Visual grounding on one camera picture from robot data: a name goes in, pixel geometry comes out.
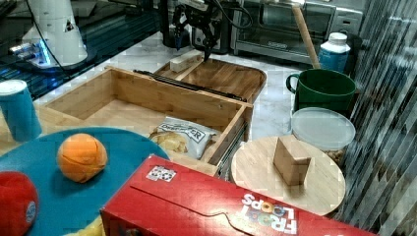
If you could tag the blue round plate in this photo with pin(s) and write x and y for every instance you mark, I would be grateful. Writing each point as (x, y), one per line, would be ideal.
(64, 205)

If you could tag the bag of potato chips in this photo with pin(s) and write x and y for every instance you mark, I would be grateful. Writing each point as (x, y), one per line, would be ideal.
(182, 136)

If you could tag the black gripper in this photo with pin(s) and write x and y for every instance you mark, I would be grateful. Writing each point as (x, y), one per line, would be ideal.
(198, 15)

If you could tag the dark wooden cutting board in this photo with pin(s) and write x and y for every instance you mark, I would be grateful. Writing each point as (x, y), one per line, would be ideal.
(242, 81)

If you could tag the jar with wooden lid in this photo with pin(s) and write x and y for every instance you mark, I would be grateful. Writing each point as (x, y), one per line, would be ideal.
(290, 171)

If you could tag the orange toy fruit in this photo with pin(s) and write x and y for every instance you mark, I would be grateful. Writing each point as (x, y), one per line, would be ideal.
(81, 157)

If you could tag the blue shaker with white lid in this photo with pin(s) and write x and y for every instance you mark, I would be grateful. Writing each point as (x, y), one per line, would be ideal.
(18, 110)

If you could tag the red toy apple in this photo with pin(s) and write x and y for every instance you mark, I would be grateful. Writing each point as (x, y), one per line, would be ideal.
(18, 203)

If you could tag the yellow banana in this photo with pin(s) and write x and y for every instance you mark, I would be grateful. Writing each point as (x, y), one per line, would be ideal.
(93, 229)

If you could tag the wooden rolling pin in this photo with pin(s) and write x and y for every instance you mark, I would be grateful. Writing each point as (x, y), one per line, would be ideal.
(302, 27)

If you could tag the light wooden open drawer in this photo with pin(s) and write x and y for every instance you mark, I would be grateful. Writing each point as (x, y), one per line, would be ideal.
(139, 103)

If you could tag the stainless steel toaster oven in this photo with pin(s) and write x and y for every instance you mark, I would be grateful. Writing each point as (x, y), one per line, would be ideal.
(274, 31)

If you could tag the clear container with plastic lid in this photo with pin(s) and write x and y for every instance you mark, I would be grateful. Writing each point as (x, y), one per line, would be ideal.
(324, 129)

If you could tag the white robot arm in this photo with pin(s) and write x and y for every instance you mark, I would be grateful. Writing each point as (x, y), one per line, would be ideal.
(55, 33)

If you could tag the black coffee grinder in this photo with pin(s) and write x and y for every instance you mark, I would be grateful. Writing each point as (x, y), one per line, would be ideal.
(169, 15)

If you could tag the green mug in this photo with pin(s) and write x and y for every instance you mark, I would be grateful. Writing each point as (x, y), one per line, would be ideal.
(322, 88)

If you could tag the butter stick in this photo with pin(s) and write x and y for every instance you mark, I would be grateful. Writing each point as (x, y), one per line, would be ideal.
(185, 60)

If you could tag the Froot Loops cereal box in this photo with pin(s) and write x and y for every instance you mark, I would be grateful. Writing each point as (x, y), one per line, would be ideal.
(163, 198)

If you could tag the blue bottle with white cap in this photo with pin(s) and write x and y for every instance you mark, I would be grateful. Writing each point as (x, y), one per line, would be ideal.
(334, 52)

